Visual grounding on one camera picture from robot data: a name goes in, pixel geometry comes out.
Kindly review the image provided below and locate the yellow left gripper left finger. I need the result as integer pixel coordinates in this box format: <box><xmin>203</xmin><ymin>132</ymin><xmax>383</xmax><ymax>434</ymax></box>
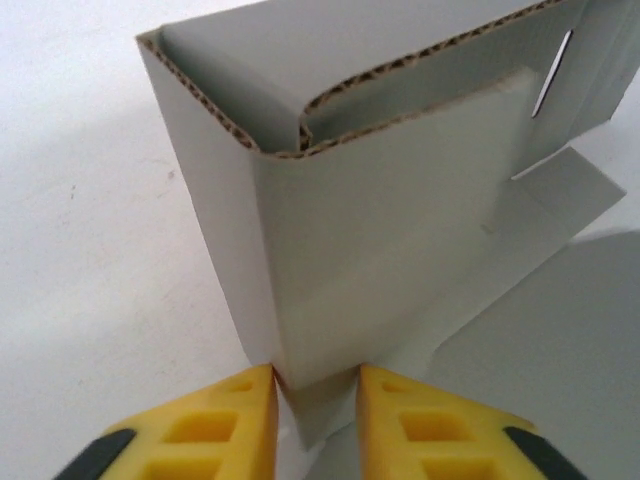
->
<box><xmin>49</xmin><ymin>363</ymin><xmax>280</xmax><ymax>480</ymax></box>

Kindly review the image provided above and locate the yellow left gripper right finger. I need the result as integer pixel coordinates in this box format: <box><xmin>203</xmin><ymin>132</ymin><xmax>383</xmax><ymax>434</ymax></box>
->
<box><xmin>355</xmin><ymin>363</ymin><xmax>591</xmax><ymax>480</ymax></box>

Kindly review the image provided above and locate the grey corrugated cardboard box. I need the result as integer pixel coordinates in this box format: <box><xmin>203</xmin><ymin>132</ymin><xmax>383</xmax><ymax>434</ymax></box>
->
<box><xmin>135</xmin><ymin>0</ymin><xmax>640</xmax><ymax>449</ymax></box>

